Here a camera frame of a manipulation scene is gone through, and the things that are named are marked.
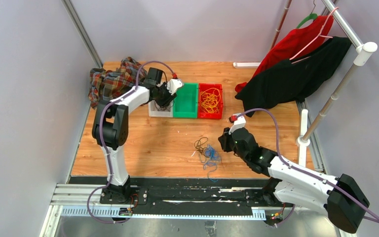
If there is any cable bundle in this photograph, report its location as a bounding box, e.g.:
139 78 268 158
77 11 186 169
191 136 223 183

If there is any yellow cable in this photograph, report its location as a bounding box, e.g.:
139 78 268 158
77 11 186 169
200 87 222 115

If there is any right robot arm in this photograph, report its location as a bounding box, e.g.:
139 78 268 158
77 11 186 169
218 127 370 234

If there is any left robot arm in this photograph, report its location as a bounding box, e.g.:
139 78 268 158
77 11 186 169
92 68 184 204

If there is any white plastic bin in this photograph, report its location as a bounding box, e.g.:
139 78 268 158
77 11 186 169
148 100 173 118

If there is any green plastic bin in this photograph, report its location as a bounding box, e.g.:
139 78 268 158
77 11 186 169
172 83 199 119

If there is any plaid flannel shirt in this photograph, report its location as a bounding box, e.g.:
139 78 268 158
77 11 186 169
88 57 147 109

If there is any red plastic bin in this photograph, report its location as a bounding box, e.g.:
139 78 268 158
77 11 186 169
197 83 224 119

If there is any black shirt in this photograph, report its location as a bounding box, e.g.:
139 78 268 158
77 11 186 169
235 37 351 117

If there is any pink hanger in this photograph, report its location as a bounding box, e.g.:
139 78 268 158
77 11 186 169
289 7 339 61

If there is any red shirt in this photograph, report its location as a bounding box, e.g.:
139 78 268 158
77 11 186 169
253 16 334 76

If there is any green hanger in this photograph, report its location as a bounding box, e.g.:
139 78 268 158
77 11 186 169
296 0 318 29

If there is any metal clothes rack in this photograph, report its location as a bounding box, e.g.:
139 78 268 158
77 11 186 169
271 0 379 146

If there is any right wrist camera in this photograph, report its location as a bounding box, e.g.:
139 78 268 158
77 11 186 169
228 114 246 134

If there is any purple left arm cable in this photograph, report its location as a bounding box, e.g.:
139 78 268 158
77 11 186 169
86 60 179 225

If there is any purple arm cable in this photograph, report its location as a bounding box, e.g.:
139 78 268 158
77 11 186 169
228 108 379 233
86 60 179 225

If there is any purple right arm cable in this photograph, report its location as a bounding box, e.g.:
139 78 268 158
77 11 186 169
228 108 379 233

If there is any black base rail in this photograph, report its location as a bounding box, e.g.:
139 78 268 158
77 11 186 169
68 176 295 217

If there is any metal corner post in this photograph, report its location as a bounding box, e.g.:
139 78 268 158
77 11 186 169
61 0 103 68

